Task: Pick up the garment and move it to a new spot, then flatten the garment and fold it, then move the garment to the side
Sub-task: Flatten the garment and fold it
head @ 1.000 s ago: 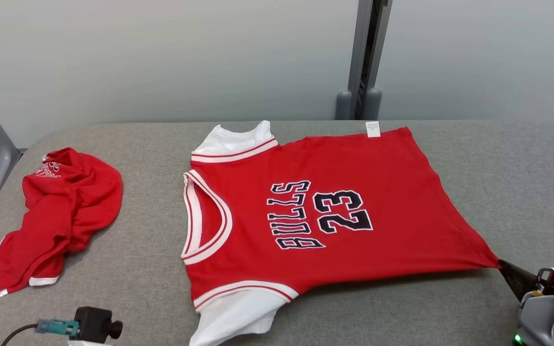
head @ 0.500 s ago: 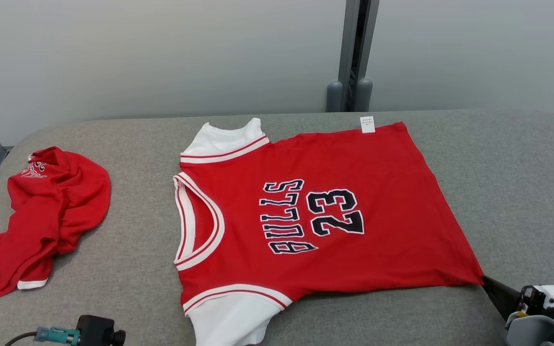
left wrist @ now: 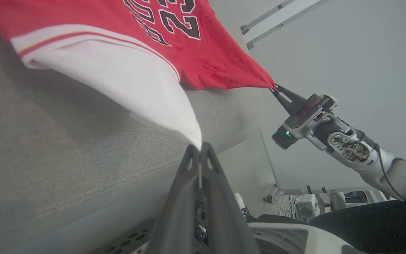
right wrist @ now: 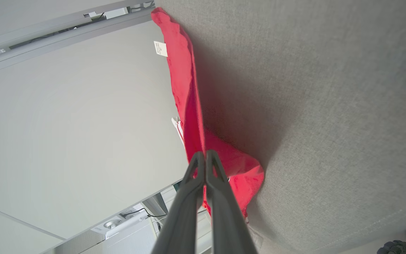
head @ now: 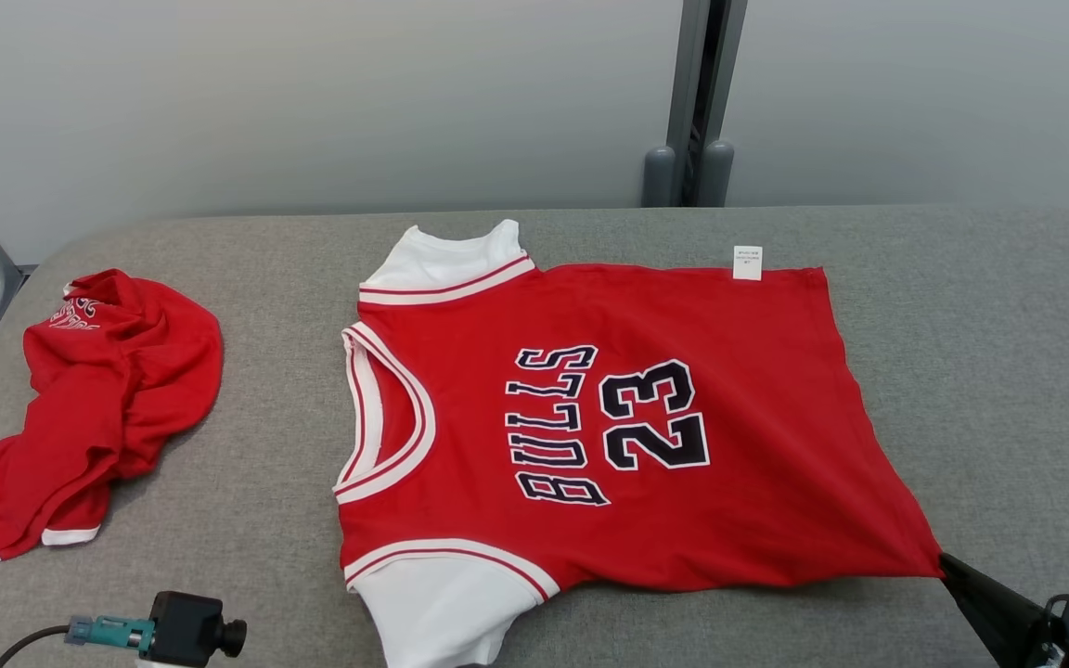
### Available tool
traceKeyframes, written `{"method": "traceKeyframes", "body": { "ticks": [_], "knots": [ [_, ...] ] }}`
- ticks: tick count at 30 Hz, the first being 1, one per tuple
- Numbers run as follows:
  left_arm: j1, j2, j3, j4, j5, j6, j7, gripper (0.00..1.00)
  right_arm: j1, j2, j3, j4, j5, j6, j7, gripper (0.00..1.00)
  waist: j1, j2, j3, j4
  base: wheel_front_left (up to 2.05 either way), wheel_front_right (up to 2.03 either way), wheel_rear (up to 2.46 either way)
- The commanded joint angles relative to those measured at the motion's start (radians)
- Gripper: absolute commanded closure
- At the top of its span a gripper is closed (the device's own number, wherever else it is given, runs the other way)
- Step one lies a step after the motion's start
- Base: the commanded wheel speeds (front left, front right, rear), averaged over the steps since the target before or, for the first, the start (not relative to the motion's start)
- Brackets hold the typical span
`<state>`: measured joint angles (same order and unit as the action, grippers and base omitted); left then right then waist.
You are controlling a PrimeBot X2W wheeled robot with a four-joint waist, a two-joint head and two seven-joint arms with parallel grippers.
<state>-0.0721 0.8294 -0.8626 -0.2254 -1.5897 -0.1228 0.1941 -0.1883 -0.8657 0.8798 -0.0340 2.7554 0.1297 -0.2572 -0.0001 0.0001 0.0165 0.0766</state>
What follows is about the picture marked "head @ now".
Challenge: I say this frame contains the red shorts with white hem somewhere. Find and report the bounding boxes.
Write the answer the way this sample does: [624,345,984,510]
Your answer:
[0,268,225,571]

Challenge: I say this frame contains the red Bulls 23 jersey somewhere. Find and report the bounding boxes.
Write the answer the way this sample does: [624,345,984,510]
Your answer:
[335,220,947,668]

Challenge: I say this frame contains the grey partition post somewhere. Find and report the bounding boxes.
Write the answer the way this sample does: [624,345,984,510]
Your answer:
[642,0,750,208]

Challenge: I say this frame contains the teal left camera connector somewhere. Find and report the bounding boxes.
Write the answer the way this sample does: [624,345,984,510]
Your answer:
[65,613,157,656]

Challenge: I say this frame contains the black left camera cable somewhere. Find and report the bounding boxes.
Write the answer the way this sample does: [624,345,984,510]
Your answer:
[0,623,73,668]

